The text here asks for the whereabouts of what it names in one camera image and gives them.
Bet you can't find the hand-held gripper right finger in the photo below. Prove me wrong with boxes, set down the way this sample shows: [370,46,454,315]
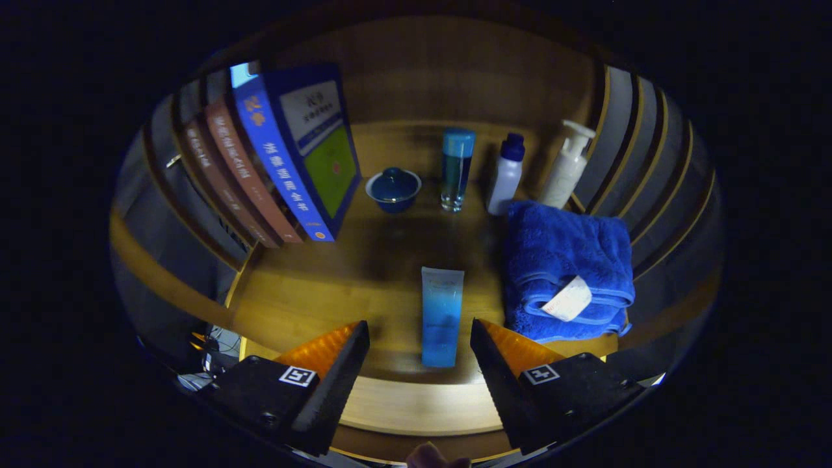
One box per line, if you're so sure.
[469,317,645,456]

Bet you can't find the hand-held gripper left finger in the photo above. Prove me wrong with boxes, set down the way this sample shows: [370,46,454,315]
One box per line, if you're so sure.
[198,320,371,457]

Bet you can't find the light blue tube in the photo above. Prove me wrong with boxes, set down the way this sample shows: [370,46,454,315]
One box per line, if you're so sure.
[421,266,465,369]

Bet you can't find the wooden countertop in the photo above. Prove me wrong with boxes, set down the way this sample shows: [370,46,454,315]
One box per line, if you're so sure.
[224,120,626,385]

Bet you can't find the wooden cabinet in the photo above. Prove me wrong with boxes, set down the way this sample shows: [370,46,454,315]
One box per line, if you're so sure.
[110,16,722,391]

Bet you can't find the blue folded towel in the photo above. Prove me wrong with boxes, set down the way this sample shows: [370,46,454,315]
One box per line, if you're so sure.
[504,200,636,344]

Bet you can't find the white bottle with blue cap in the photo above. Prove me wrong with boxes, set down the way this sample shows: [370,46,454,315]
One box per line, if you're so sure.
[487,133,526,216]

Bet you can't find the blue lidded tea bowl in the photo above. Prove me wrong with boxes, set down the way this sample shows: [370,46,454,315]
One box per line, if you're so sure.
[365,167,423,214]

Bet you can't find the clear blue bottle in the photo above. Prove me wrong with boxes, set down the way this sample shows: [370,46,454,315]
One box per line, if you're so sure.
[441,128,476,213]

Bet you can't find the white pump bottle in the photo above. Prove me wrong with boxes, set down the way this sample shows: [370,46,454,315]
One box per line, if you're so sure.
[538,120,597,210]

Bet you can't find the reddish brown book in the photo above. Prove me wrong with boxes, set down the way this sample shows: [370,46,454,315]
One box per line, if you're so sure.
[203,97,304,245]

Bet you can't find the dark brown book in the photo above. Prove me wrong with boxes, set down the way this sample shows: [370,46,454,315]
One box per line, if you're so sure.
[181,119,272,249]

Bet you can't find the blue book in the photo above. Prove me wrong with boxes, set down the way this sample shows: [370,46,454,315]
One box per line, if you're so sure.
[229,62,362,242]

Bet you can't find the tangled white floor cables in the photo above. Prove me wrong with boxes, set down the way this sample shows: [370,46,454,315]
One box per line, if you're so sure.
[192,324,242,376]

